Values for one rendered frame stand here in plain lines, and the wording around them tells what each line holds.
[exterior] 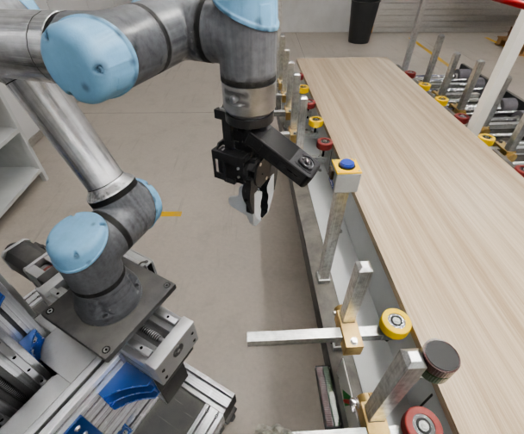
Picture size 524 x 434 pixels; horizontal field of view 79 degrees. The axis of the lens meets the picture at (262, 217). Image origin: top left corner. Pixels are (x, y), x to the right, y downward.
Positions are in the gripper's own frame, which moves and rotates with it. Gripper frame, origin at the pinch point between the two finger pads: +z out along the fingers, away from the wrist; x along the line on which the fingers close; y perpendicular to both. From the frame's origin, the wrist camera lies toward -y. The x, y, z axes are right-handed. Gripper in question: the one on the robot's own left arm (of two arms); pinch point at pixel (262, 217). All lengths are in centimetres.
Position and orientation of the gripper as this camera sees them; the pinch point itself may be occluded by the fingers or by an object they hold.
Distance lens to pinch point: 58.8
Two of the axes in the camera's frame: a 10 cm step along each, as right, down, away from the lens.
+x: -4.9, 5.9, -6.5
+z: 0.0, 7.4, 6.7
